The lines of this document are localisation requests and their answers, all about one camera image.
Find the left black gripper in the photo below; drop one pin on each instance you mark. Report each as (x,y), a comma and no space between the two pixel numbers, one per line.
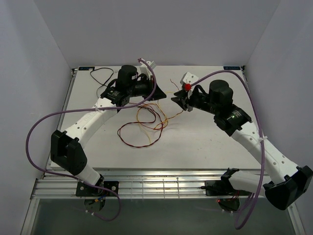
(149,83)

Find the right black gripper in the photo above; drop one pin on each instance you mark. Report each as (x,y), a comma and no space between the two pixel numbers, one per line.
(183,100)

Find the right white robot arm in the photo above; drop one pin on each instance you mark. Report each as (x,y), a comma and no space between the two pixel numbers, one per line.
(285,181)

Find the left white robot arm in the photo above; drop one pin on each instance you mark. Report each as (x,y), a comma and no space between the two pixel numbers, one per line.
(67,147)

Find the right blue label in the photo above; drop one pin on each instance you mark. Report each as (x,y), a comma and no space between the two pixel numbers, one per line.
(233,68)

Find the blue label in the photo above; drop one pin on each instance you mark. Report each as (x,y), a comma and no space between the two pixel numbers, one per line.
(86,68)
(233,68)

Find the left blue label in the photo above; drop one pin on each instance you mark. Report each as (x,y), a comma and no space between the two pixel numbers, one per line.
(86,68)

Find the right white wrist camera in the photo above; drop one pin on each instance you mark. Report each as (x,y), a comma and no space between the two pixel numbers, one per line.
(187,80)

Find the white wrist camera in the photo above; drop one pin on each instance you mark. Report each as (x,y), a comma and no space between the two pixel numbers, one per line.
(187,80)
(145,70)

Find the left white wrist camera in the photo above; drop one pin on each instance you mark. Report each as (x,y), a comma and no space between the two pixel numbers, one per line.
(145,70)

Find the aluminium rail frame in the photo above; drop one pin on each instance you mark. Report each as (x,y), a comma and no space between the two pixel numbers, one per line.
(153,184)

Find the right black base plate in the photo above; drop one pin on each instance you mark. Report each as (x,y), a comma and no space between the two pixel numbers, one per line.
(220,188)

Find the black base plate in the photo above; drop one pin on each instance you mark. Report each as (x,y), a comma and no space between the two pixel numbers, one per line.
(220,188)
(83,190)

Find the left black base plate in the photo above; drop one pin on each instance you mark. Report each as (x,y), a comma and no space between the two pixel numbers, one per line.
(83,190)

